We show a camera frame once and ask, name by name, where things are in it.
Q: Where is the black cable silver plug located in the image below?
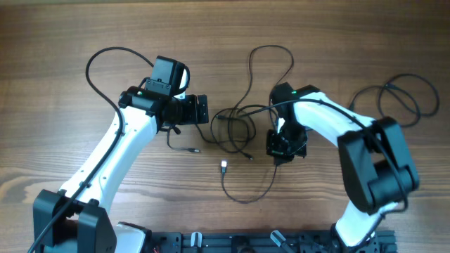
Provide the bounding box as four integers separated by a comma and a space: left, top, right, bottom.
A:
220, 44, 295, 205

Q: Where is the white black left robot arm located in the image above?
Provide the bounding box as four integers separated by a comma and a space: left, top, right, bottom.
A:
30, 56, 208, 252

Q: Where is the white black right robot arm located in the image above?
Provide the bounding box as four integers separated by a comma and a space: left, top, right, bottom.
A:
266, 82, 420, 252

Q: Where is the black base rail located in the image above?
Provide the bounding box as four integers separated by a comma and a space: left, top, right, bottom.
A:
115, 230, 398, 253

